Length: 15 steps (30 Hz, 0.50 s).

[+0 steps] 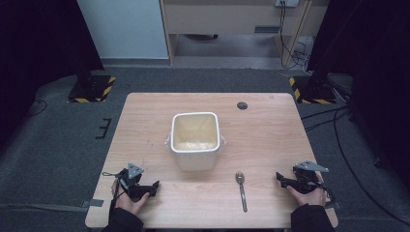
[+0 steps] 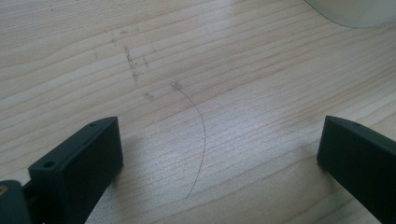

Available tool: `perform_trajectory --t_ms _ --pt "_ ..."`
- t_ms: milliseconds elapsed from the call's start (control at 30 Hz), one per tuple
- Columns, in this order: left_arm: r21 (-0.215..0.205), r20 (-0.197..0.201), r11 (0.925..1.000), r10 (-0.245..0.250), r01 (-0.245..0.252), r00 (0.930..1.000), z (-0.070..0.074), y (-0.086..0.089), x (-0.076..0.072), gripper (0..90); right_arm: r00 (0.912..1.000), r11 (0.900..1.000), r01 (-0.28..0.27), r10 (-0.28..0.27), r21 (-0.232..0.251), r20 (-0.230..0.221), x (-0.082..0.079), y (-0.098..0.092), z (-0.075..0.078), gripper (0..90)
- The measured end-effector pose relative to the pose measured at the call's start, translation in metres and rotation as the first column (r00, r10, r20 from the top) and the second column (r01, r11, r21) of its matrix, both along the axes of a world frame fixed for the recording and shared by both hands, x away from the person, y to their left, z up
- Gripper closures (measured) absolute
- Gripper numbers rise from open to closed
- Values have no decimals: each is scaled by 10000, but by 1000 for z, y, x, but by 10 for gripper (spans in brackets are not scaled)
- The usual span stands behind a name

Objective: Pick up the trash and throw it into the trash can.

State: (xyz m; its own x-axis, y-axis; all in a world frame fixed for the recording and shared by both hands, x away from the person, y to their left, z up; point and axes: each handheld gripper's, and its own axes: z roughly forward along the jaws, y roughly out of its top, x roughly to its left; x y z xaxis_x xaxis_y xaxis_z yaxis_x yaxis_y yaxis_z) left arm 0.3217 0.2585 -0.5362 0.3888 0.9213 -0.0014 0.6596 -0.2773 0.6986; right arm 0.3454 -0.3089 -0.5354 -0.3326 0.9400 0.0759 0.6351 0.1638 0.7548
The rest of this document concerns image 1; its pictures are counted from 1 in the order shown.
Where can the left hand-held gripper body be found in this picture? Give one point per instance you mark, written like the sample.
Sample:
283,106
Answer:
133,182

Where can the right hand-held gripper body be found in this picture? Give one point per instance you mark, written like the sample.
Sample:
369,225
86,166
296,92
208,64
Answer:
306,180

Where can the metal spoon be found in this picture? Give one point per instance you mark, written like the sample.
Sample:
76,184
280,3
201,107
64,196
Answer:
241,191

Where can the white plastic container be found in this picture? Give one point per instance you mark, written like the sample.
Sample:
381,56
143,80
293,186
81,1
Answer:
195,138

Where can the person's right hand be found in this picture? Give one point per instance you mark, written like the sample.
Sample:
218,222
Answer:
311,197

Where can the person's left hand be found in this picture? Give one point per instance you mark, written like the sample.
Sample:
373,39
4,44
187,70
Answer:
129,203

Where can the dark round table grommet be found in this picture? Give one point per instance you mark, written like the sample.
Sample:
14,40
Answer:
242,105

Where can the striped black stand base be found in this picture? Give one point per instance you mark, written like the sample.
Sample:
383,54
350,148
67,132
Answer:
311,92
93,88

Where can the black curtain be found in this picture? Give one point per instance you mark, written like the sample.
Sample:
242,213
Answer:
38,48
374,64

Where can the grey power strip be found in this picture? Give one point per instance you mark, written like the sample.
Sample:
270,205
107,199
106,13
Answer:
286,2

